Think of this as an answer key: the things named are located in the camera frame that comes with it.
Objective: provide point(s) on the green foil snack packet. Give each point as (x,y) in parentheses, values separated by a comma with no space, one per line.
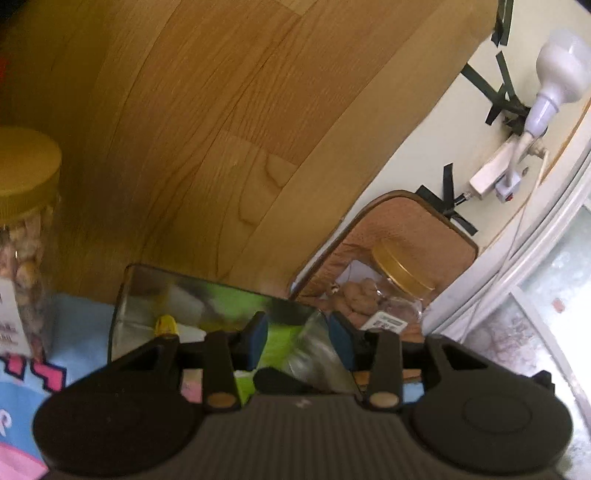
(281,344)

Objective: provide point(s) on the nut jar with yellow lid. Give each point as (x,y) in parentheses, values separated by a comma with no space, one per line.
(27,249)

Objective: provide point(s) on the wooden headboard panel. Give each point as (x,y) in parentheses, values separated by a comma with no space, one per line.
(207,115)

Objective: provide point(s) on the white power strip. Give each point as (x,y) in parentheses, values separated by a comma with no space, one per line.
(489,173)

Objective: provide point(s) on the white window frame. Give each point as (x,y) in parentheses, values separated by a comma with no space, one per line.
(545,240)

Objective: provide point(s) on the pecan jar with gold lid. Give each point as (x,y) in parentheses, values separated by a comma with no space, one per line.
(401,267)

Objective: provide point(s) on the brown seat cushion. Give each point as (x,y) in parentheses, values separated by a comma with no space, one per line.
(415,221)

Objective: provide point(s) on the black tape strip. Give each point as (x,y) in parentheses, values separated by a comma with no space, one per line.
(502,21)
(505,90)
(447,184)

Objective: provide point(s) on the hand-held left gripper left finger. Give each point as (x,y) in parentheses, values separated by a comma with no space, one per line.
(256,339)

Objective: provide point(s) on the printed cartoon bed sheet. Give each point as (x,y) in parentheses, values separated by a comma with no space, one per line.
(18,383)

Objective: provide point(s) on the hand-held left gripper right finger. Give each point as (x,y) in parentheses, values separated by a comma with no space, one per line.
(339,341)

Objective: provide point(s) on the black cardboard box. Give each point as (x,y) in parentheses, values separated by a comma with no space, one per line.
(138,300)

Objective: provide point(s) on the white light bulb with socket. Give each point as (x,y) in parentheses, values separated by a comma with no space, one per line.
(561,64)

